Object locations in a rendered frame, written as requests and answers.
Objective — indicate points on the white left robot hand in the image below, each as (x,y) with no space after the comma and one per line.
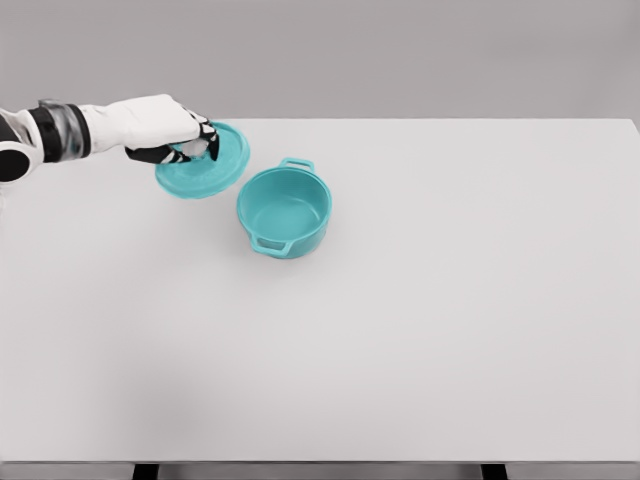
(155,120)

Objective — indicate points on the teal pot lid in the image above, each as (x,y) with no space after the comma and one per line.
(220,170)

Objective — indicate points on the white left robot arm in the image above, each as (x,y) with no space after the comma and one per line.
(55,132)

